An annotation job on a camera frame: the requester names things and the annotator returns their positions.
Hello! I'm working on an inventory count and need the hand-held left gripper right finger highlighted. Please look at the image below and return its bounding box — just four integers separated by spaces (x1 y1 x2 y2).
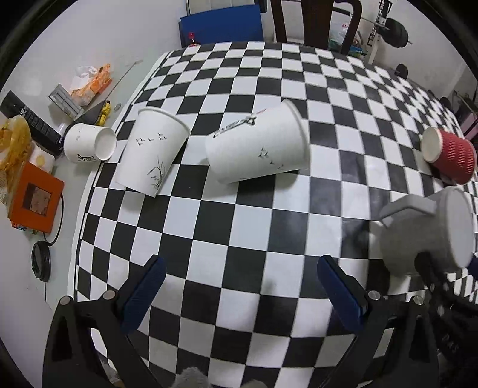
317 255 441 388

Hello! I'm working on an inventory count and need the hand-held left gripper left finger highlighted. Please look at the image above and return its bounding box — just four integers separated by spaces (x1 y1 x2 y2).
43 255 167 388

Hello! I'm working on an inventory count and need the grey mug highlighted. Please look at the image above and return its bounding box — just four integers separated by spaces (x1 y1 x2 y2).
379 186 478 277

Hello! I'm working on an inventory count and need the red ribbed paper cup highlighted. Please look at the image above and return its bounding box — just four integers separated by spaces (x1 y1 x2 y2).
421 127 478 185

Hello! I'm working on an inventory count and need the white paper cup grass print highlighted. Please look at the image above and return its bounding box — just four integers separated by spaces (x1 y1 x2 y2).
115 107 191 198

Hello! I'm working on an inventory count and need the small white paper cup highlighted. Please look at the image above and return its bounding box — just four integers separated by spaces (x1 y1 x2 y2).
63 123 117 164

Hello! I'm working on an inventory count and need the white paper cup black lettering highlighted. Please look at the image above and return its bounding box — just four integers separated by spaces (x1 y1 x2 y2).
205 99 311 184

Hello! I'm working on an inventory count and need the black white checkered tablecloth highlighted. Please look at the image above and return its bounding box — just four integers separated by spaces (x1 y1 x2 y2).
75 41 478 388

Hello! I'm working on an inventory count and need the black round disc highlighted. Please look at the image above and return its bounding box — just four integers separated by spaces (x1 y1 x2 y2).
32 241 51 282

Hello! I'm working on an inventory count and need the purple box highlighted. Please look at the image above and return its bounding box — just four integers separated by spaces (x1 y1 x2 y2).
461 108 478 140

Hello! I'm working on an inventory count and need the orange box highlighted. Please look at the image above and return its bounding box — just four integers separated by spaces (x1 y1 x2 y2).
7 162 65 234

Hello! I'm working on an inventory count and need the white packet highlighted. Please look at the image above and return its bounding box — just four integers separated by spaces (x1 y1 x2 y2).
28 147 56 174

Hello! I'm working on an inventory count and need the yellow small object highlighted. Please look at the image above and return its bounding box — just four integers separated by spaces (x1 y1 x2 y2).
96 101 112 125

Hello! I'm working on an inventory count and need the black wedge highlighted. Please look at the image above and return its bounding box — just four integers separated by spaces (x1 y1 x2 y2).
73 105 104 124

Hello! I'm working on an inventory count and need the yellow snack bag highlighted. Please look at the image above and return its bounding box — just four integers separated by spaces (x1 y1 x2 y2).
0 116 34 206

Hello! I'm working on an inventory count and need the long black box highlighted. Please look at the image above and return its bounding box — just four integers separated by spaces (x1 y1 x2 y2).
0 90 66 157

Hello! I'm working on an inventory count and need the orange tissue pack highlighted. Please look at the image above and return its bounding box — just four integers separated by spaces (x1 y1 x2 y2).
68 64 113 106

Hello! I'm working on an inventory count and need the thin metal stick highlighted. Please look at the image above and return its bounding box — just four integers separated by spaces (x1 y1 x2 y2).
105 60 144 101

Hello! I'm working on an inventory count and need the white plastic bag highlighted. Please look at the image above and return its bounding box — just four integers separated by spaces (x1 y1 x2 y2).
329 9 360 51

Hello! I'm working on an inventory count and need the dark wooden chair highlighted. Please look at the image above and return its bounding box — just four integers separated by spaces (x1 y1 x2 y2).
271 0 363 55

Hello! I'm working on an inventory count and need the blue board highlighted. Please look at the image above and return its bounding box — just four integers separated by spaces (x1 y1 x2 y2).
179 4 265 47

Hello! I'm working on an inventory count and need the black cable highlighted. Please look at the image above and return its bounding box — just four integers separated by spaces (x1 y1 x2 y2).
39 194 65 303

